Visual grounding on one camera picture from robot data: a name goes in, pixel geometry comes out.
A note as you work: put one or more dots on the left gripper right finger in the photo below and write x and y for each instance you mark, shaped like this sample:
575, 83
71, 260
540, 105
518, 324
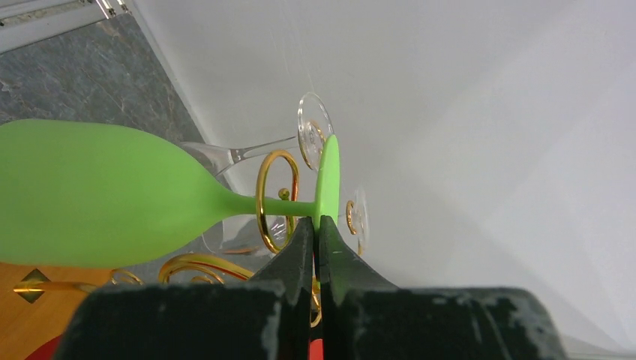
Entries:
365, 316

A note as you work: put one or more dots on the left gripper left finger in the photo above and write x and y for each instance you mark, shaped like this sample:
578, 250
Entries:
266, 317

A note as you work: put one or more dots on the red plastic wine glass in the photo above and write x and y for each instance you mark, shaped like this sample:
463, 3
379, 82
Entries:
47, 350

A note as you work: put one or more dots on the green plastic wine glass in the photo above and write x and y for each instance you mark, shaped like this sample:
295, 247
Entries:
106, 196

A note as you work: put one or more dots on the clear wine glass left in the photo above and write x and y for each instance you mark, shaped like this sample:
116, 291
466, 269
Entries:
314, 127

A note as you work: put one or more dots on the wooden rack base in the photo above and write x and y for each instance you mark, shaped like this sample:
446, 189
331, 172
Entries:
26, 326

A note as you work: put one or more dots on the gold wire wine glass rack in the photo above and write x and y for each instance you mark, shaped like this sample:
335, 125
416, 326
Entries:
32, 287

